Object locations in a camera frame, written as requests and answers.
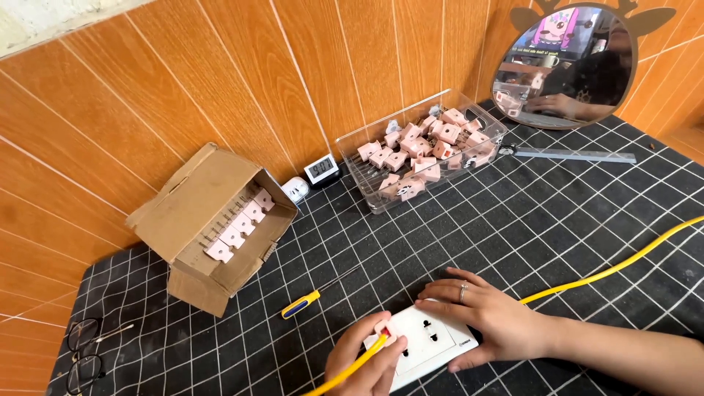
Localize person's right hand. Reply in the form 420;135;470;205
415;267;554;374

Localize white power adapter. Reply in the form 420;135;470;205
281;176;311;205

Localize yellow handled screwdriver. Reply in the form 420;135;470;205
281;268;362;320

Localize black grid cutting mat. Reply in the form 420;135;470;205
47;99;704;396

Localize grey ruler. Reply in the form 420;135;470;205
514;147;638;165

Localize pile of pink plugs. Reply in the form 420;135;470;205
356;104;498;202

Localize long yellow power cable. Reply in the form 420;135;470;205
518;216;704;305

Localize small digital clock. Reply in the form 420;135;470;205
304;153;342;189

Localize pink plug with metal pins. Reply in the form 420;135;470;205
212;223;246;249
223;211;257;237
199;238;235;264
234;198;267;223
242;187;276;212

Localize oval mirror with antler frame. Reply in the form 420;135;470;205
491;0;678;131

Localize white wall socket plate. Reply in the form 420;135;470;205
363;299;479;393

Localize yellow cable with red wire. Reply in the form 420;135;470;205
301;328;392;396

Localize brown cardboard box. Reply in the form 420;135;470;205
125;142;299;319

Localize black rimmed eyeglasses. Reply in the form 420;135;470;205
65;317;136;396

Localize clear plastic container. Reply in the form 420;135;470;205
335;88;509;215

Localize small pink plug piece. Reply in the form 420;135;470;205
373;319;395;346

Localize person's left hand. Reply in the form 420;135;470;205
324;311;409;396

